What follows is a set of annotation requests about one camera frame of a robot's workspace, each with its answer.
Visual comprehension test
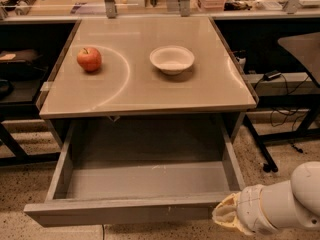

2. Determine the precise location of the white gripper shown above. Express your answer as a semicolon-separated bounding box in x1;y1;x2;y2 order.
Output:
212;184;278;235

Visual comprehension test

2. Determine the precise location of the grey top drawer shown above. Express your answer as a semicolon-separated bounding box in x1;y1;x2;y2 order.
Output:
24;114;245;227

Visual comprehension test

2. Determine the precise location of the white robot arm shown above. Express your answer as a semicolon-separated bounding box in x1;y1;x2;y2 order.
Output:
212;161;320;235

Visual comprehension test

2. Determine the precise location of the grey drawer cabinet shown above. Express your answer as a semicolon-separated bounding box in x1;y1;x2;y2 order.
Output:
35;15;260;148

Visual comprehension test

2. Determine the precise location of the black power adapter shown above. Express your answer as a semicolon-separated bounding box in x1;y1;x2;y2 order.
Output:
263;70;281;81

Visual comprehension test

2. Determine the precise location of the white paper bowl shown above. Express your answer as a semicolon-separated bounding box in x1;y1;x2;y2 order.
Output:
149;45;195;75

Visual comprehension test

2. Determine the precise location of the red apple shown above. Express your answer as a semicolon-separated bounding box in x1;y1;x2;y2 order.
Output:
77;47;102;72

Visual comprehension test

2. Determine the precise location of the black chair left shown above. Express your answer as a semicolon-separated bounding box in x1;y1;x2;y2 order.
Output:
0;49;49;99

